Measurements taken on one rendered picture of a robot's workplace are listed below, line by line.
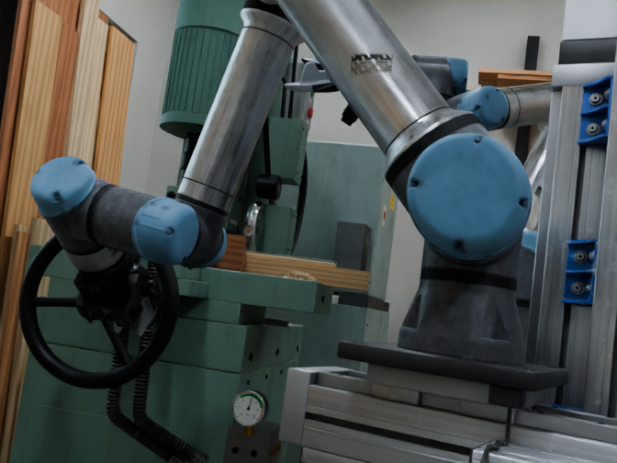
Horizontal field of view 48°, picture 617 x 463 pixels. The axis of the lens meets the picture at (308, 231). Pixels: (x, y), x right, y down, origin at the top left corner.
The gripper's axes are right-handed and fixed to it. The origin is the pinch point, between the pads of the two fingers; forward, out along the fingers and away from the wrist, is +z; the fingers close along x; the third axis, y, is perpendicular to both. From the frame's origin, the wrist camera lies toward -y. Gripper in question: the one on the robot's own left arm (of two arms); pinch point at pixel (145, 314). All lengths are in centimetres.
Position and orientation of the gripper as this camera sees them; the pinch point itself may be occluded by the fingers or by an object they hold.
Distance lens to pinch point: 114.2
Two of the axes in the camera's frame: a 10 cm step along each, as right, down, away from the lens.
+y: -2.0, 7.9, -5.8
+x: 9.8, 1.1, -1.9
